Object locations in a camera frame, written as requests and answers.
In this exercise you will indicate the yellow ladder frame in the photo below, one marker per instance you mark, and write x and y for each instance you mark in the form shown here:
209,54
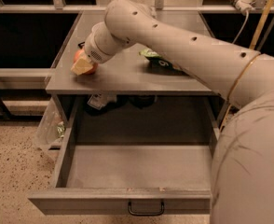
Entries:
256,35

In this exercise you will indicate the grey open drawer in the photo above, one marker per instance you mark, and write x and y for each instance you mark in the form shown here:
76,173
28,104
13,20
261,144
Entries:
145,156

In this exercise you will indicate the red apple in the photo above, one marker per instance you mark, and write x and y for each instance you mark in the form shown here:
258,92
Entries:
83,65

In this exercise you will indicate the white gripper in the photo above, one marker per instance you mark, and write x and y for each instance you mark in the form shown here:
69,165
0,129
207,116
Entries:
95,52

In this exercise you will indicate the clear plastic bag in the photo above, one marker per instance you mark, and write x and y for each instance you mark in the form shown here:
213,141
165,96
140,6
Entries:
50,131

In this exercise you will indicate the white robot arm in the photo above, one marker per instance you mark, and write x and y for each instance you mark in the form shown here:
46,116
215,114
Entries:
243,161

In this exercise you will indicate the white label tag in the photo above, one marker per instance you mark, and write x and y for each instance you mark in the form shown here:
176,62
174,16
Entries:
99,101

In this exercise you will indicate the black drawer handle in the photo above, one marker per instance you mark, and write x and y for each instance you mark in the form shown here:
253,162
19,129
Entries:
146,210

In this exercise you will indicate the small black snack packet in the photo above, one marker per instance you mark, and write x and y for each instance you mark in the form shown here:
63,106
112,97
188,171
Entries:
81,44

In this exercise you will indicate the green chip bag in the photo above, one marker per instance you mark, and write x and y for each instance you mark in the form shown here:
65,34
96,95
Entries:
155,58

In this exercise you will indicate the grey counter cabinet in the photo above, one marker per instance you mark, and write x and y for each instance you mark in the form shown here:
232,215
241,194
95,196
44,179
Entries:
127,73

